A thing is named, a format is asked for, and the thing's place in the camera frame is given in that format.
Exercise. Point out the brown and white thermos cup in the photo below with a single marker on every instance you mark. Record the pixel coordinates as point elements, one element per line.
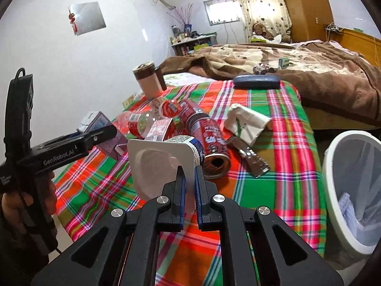
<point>147,80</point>

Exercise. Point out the small green white box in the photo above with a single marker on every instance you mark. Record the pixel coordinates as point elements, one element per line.
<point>283,63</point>

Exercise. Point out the large red drink can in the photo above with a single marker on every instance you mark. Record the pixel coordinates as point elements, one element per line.
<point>205,134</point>

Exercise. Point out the clear bottle with red label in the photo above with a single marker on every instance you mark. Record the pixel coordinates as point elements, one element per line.
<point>137,125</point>

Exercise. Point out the wooden wardrobe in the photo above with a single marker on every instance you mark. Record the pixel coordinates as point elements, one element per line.
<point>303,6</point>

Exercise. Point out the silver wall poster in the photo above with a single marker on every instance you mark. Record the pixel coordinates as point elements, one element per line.
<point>89,18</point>

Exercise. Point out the cluttered shelf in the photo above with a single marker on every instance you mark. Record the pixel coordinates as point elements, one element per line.
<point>190,43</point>

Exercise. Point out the window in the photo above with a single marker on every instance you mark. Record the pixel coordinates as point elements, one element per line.
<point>223,10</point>

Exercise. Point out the power strip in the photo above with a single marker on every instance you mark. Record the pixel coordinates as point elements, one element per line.
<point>335,29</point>

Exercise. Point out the vase with branches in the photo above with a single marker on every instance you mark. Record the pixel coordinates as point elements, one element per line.
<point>186,18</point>

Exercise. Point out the wooden headboard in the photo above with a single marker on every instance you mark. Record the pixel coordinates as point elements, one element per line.
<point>360,40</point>

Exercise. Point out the person's left hand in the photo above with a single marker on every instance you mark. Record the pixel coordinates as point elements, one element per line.
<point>12,211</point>

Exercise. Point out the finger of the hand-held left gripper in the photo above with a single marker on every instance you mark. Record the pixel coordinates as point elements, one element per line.
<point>98,135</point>

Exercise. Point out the white floral bed sheet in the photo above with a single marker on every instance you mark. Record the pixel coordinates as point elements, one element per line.
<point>184,79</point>

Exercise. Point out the purple carton box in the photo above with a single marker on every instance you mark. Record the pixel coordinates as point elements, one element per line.
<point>102,122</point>

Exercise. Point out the patterned curtain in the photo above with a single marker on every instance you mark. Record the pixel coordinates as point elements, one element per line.
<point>262,3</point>

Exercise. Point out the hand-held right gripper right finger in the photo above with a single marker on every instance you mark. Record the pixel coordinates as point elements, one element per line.
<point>199,198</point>

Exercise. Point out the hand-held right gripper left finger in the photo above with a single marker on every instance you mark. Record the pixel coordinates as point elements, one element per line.
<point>179,198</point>

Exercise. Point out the dark crumpled wrapper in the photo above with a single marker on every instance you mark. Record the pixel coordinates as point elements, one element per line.
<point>263,69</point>

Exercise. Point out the brown patterned blanket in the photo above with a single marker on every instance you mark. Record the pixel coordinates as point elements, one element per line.
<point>327,74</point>

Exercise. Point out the brown teddy bear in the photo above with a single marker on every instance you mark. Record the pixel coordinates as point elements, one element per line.
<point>259,31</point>

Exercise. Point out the red knot ornament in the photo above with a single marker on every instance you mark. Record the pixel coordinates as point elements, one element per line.
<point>72,20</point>

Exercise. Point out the crumpled white paper packet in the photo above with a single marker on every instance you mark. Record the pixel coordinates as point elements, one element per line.
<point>247,122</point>

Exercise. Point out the wall socket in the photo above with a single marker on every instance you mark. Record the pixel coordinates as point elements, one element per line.
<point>128,101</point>

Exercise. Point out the red green plaid blanket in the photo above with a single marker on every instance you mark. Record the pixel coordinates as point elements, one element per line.
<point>268,184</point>

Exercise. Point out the dark blue glasses case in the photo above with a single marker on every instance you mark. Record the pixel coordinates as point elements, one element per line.
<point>256,82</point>

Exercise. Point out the white yogurt cup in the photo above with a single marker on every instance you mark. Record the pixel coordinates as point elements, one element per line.
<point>154,166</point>

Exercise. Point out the clear plastic bin liner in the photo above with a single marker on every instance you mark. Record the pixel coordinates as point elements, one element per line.
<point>357,202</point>

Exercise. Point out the white trash bin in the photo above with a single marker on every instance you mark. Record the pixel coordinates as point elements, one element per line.
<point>330,184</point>

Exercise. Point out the small red cartoon can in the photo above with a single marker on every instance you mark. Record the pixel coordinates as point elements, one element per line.
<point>169,108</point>

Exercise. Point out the brown foil wrapper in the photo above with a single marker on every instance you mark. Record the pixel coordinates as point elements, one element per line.
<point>253,161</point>

